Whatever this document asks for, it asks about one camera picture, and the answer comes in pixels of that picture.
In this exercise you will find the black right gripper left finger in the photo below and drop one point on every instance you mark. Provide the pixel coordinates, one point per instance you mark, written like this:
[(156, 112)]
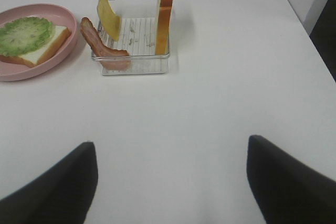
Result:
[(62, 194)]

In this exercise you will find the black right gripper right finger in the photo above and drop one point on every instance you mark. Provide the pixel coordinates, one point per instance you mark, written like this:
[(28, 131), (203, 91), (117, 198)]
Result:
[(285, 189)]

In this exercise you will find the pink bacon strip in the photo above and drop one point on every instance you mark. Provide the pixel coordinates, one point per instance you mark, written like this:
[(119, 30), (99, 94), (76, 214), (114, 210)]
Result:
[(93, 39)]

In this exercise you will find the bread slice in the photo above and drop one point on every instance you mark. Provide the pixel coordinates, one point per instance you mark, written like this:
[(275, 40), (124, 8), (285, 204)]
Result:
[(164, 8), (47, 51)]

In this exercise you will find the green lettuce leaf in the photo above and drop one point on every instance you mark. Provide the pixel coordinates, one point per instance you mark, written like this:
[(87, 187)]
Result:
[(25, 34)]

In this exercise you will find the yellow cheese slice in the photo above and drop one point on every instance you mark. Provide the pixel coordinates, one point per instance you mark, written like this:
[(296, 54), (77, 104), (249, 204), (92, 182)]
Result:
[(109, 20)]

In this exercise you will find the pink round plate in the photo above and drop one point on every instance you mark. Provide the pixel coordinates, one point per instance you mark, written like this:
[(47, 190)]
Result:
[(54, 13)]

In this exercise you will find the right clear plastic tray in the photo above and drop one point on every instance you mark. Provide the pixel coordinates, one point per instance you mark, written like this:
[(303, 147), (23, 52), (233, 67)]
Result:
[(137, 36)]

